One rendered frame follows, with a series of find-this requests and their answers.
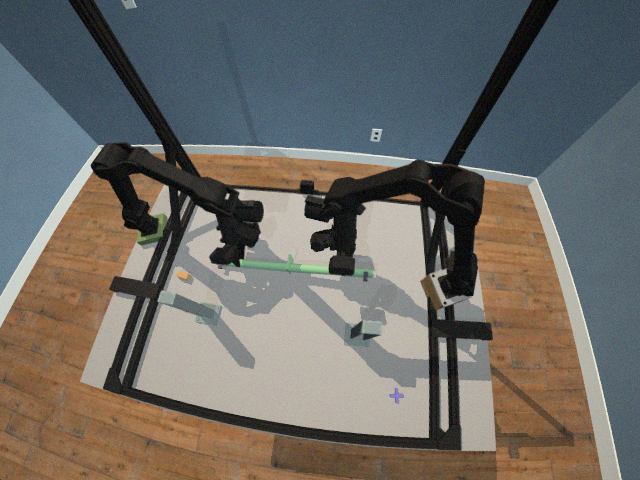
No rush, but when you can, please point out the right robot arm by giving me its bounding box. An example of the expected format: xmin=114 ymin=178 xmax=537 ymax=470
xmin=91 ymin=142 xmax=264 ymax=248

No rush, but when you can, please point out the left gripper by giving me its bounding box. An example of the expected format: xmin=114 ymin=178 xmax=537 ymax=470
xmin=329 ymin=225 xmax=357 ymax=276

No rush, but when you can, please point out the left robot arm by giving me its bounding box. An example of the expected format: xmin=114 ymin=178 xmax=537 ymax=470
xmin=304 ymin=160 xmax=485 ymax=299

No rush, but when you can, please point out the small purple plus-shaped piece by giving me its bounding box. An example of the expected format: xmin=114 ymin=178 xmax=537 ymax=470
xmin=390 ymin=388 xmax=403 ymax=403

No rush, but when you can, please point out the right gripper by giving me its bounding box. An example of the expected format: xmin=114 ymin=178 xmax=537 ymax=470
xmin=209 ymin=221 xmax=245 ymax=267

